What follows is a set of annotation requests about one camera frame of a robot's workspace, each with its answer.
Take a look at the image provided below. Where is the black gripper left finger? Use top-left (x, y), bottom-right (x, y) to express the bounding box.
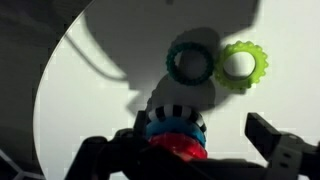
top-left (134, 110), bottom-right (148, 135)

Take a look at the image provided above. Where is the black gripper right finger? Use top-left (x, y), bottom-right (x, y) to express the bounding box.
top-left (244, 112), bottom-right (283, 168)

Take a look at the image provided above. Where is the dark green ribbed ring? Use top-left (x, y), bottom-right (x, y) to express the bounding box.
top-left (165, 41), bottom-right (216, 87)

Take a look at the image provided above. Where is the yellow green bumpy ring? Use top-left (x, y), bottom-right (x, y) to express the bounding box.
top-left (213, 40), bottom-right (270, 91)

